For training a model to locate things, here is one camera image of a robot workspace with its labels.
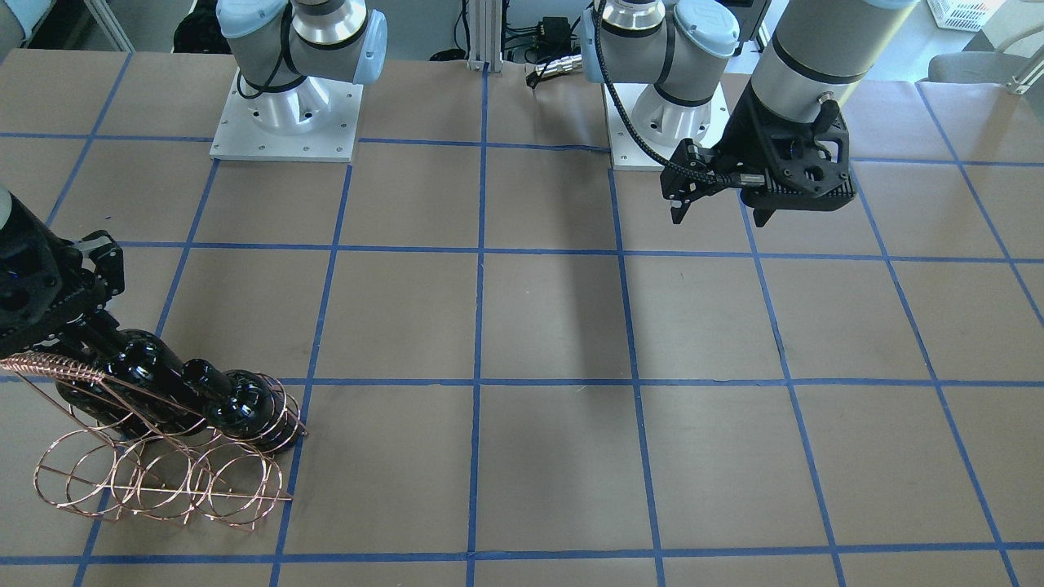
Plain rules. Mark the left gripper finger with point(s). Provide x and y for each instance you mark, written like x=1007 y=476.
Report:
x=761 y=217
x=679 y=209

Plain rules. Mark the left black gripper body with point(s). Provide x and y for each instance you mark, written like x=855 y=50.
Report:
x=739 y=139

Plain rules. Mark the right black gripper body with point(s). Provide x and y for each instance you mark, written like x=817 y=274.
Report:
x=28 y=257

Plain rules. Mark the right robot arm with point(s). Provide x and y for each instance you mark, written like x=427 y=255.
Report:
x=301 y=68

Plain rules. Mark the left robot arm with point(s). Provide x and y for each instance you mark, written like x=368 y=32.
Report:
x=681 y=50

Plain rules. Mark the dark bottle in basket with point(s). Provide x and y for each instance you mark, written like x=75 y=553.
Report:
x=244 y=406

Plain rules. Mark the black power adapter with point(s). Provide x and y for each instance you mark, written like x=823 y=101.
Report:
x=554 y=30

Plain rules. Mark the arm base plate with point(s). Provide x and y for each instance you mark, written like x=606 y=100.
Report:
x=661 y=125
x=315 y=122

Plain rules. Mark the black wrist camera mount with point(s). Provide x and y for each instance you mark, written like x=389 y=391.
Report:
x=805 y=164

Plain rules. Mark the copper wire wine basket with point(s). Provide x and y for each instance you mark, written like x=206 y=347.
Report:
x=132 y=468

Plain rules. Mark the aluminium frame post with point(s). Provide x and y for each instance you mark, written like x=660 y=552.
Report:
x=485 y=36

